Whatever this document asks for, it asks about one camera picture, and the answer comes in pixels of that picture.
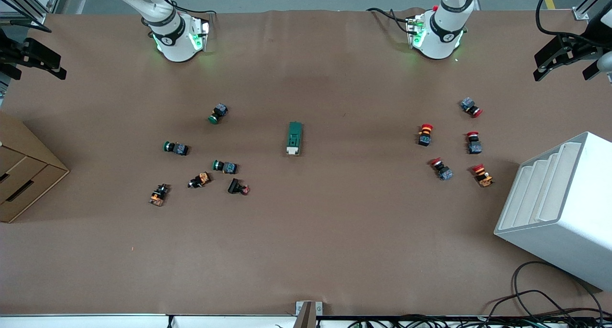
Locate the brown cardboard box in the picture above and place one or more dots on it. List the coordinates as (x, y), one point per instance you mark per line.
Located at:
(24, 175)

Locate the white slotted rack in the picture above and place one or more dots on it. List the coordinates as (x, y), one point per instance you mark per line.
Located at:
(564, 223)

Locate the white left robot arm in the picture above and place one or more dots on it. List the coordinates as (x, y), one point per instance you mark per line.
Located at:
(440, 41)

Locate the green push button switch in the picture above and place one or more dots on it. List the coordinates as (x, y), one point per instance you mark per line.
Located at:
(176, 147)
(224, 166)
(218, 113)

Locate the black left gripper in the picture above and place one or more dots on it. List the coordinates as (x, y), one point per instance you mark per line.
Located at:
(580, 50)

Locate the red emergency stop button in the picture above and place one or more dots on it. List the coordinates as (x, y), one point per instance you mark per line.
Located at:
(424, 135)
(483, 175)
(474, 144)
(442, 169)
(471, 107)

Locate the metal camera post bracket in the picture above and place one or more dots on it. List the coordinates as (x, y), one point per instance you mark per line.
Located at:
(308, 313)

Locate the white table edge rail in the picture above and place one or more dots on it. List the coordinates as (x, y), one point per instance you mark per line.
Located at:
(95, 322)

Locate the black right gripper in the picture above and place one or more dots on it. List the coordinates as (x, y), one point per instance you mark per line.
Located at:
(10, 51)

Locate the aluminium frame profile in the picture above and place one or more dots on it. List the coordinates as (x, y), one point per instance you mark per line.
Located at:
(38, 18)
(580, 13)

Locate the brown paper table cover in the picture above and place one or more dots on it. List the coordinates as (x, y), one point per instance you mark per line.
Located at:
(334, 246)

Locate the orange black selector switch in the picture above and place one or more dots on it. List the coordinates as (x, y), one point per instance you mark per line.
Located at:
(158, 194)
(199, 180)

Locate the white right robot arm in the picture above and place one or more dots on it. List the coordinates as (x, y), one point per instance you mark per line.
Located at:
(174, 46)

